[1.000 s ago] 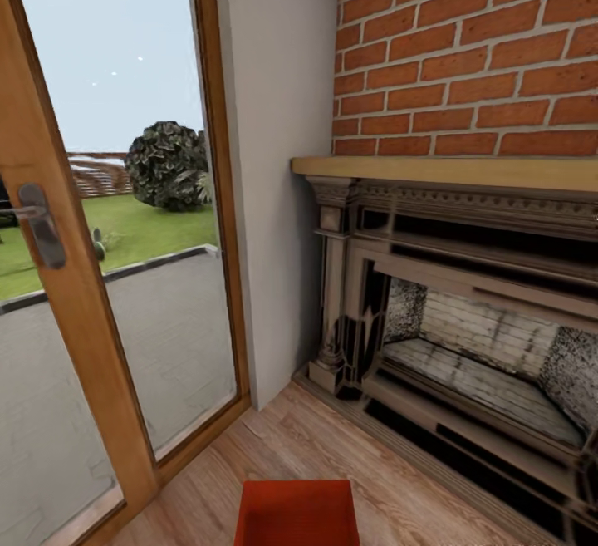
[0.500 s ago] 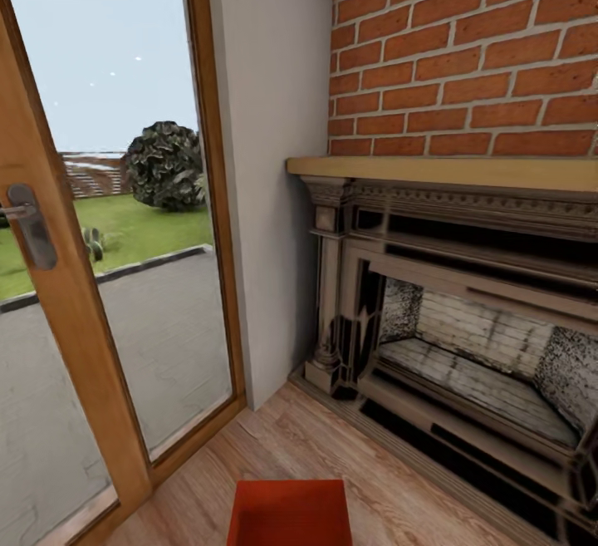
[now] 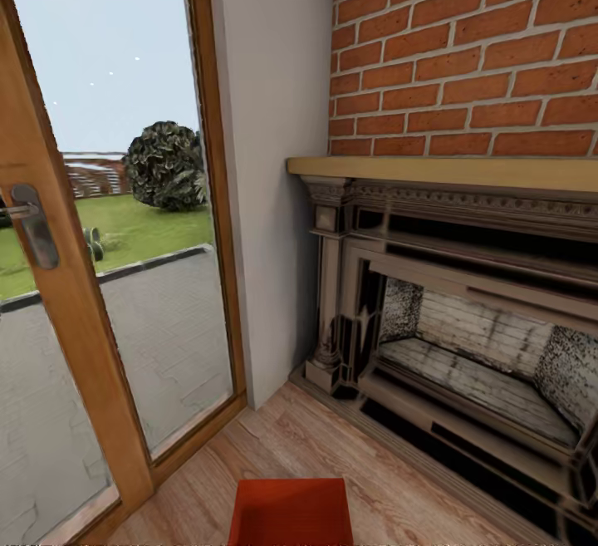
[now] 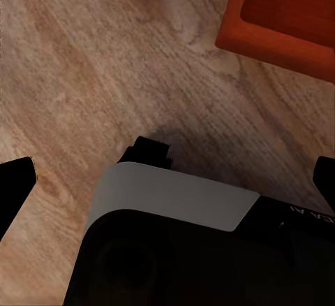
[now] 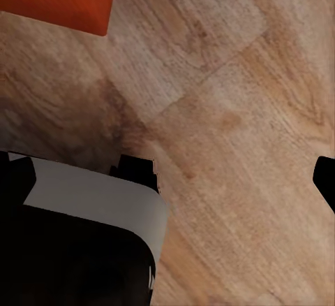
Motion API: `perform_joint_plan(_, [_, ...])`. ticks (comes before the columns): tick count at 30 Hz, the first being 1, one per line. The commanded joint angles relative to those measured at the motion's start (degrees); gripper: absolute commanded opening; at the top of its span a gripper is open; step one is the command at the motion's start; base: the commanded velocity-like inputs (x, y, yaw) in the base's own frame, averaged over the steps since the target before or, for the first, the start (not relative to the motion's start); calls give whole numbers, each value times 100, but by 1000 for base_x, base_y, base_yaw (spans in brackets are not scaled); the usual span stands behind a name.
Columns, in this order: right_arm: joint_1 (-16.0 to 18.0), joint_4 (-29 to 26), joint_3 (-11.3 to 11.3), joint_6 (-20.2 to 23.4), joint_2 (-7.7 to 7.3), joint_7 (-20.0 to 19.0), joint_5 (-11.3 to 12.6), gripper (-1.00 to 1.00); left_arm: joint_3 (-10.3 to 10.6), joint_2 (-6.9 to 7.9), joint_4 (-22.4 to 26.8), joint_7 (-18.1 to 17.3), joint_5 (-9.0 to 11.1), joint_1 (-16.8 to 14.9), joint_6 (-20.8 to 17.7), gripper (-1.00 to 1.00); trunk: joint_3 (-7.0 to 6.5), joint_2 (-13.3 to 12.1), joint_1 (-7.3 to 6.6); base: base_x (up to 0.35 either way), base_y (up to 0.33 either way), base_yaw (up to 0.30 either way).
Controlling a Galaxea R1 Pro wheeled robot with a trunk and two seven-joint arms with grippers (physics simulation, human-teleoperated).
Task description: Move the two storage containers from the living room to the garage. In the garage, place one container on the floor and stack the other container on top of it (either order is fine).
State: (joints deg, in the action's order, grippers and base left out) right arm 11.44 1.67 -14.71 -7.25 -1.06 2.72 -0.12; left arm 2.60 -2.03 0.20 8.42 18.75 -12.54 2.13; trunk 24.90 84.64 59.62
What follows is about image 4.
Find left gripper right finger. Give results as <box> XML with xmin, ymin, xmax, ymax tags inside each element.
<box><xmin>313</xmin><ymin>156</ymin><xmax>335</xmax><ymax>212</ymax></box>

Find storage box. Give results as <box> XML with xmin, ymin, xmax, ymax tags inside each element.
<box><xmin>216</xmin><ymin>0</ymin><xmax>335</xmax><ymax>84</ymax></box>

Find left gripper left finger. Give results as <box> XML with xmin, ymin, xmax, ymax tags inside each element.
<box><xmin>0</xmin><ymin>156</ymin><xmax>36</xmax><ymax>240</ymax></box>

